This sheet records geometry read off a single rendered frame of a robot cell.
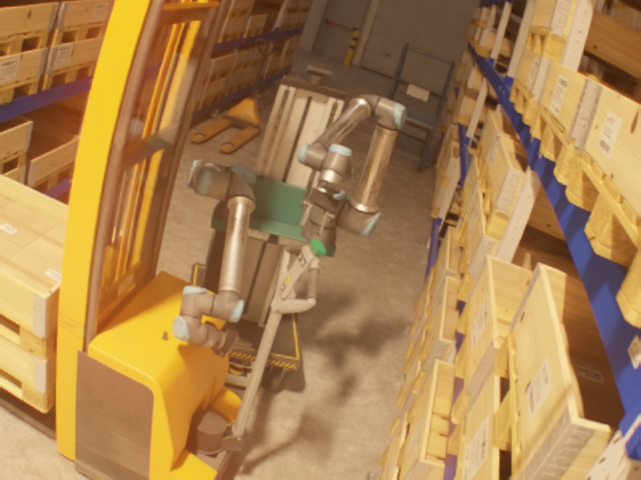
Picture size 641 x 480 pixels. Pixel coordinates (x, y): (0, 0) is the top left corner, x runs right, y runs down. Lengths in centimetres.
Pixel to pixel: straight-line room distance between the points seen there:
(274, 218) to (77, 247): 156
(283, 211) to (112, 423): 165
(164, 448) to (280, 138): 183
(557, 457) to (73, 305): 192
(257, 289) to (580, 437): 302
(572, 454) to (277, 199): 273
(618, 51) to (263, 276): 247
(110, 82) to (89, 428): 149
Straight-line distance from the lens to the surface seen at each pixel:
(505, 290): 284
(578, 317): 195
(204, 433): 294
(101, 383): 260
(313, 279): 244
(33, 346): 275
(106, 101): 218
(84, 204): 232
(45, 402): 294
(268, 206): 363
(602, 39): 290
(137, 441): 272
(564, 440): 120
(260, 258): 385
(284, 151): 362
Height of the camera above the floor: 242
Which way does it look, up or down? 22 degrees down
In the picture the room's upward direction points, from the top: 18 degrees clockwise
